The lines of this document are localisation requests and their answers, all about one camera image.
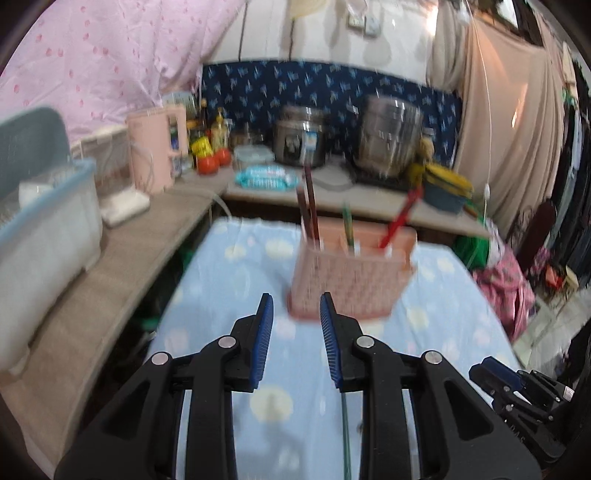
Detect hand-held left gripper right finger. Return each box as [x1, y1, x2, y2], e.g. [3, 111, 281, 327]
[320, 292, 541, 480]

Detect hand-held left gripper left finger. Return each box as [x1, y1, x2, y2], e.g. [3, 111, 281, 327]
[54, 292, 274, 480]

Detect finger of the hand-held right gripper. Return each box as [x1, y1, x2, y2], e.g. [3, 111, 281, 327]
[490, 392, 532, 423]
[468, 357, 525, 398]

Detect pink perforated utensil basket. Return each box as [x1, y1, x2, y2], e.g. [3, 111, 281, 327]
[287, 231, 419, 321]

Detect green chopstick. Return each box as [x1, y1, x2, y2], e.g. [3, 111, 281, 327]
[342, 205, 356, 254]
[341, 388, 352, 480]

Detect dark red chopstick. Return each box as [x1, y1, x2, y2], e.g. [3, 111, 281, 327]
[303, 166, 321, 243]
[298, 184, 310, 238]

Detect blue dotted tablecloth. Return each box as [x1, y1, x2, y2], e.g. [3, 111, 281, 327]
[148, 219, 520, 480]

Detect pink floral cloth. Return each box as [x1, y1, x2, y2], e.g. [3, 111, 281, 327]
[473, 240, 536, 342]

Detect green bag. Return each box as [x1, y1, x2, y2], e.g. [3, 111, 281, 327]
[455, 217, 497, 268]

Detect dark wooden chair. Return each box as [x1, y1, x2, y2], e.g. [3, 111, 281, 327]
[517, 198, 557, 273]

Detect wet wipes pack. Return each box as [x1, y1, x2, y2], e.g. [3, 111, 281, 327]
[235, 166, 298, 190]

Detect blue basin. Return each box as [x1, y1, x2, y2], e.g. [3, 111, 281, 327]
[422, 173, 474, 213]

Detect clear food container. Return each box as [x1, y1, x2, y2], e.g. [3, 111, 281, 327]
[233, 144, 274, 172]

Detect yellow tray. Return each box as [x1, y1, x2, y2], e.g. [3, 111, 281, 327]
[411, 161, 474, 195]

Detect steel rice cooker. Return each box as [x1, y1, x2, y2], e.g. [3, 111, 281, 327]
[273, 106, 329, 169]

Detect steel steamer pot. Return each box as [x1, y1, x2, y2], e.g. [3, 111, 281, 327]
[355, 96, 426, 178]

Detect glass sauce bottle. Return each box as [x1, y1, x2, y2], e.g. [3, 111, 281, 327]
[211, 107, 232, 151]

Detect white countertop appliance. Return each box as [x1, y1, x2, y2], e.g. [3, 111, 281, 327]
[71, 127, 151, 227]

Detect pink electric kettle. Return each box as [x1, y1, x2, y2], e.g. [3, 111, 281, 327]
[126, 105, 190, 193]

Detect hanging dark clothes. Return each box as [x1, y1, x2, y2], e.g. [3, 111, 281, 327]
[554, 46, 591, 287]

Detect white dish drainer bin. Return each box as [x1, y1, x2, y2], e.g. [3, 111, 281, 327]
[0, 159, 103, 377]

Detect navy patterned cloth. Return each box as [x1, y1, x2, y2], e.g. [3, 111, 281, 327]
[201, 60, 462, 162]

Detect beige curtain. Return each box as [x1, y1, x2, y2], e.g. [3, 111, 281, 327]
[434, 0, 578, 232]

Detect grey-blue plastic lid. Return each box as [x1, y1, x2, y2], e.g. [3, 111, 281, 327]
[0, 107, 70, 199]

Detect pink floral curtain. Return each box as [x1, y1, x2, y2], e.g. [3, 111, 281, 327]
[0, 0, 245, 153]

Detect white cable with switch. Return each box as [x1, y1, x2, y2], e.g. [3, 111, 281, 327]
[466, 0, 493, 208]

